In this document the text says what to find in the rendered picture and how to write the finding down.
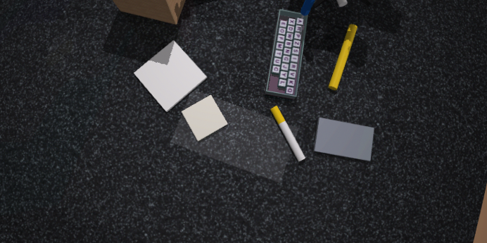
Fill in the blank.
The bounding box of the grey flat rectangular panel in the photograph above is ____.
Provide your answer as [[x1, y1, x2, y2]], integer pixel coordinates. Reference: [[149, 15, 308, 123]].
[[314, 118, 374, 161]]

